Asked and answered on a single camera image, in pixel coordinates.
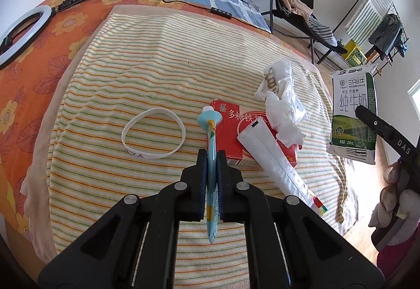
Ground white rubber wristband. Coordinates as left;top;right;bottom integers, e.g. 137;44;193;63
121;107;186;160

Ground yellow plastic crate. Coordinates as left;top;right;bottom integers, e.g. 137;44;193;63
341;40;369;67

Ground red cardboard box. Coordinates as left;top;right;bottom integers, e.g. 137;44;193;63
209;98;304;168

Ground dark hanging clothes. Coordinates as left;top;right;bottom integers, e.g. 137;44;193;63
367;13;405;54

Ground light blue squeeze tube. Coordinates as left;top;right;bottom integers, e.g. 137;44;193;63
197;106;224;245

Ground orange floral bed sheet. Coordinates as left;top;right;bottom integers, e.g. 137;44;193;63
0;0;165;239

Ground white plastic bag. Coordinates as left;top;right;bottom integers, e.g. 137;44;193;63
254;60;309;147

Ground long white sachet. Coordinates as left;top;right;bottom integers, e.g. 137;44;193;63
237;121;329;217

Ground window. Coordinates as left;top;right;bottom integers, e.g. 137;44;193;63
407;79;420;106

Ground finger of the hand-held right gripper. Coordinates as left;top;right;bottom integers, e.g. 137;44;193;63
355;105;420;161

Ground striped garment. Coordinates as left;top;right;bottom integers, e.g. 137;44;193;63
307;16;339;47

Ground person's right hand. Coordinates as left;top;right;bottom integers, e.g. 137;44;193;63
368;162;420;229

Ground beige garment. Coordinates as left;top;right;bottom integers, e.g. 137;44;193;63
277;0;313;19

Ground striped yellow blanket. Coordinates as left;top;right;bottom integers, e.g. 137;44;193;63
49;5;332;289

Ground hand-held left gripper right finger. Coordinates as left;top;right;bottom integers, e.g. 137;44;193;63
217;150;385;289

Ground white ring light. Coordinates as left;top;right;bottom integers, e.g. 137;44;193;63
0;5;55;70

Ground green striped towel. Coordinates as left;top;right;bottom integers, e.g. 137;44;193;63
346;0;394;47

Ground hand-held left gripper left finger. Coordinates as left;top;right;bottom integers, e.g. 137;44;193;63
38;149;211;289

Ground green white milk pouch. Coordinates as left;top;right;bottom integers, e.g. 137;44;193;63
326;63;379;165

